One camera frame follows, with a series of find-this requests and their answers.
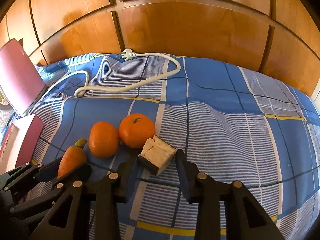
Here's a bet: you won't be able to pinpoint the pink electric kettle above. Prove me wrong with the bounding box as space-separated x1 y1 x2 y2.
1 39 47 116

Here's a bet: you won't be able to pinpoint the patterned tissue box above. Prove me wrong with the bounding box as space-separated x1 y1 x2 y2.
0 104 14 131

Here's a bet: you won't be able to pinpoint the blue plaid bedsheet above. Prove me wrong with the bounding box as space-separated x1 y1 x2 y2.
0 52 320 240

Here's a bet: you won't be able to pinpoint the orange carrot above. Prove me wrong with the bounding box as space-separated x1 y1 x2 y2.
57 138 87 178

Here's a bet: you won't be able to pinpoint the white cut vegetable chunk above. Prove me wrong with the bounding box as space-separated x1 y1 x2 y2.
138 135 177 176

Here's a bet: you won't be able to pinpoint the pink white tray box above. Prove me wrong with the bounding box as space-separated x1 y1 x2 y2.
1 114 44 174

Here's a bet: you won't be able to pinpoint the orange mandarin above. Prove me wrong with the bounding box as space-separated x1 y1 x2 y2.
119 113 156 148
88 121 120 159

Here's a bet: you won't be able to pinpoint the wooden headboard panels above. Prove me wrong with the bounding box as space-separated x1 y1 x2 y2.
1 0 319 95

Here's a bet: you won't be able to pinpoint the white power cable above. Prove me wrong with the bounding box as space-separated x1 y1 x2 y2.
41 48 182 98

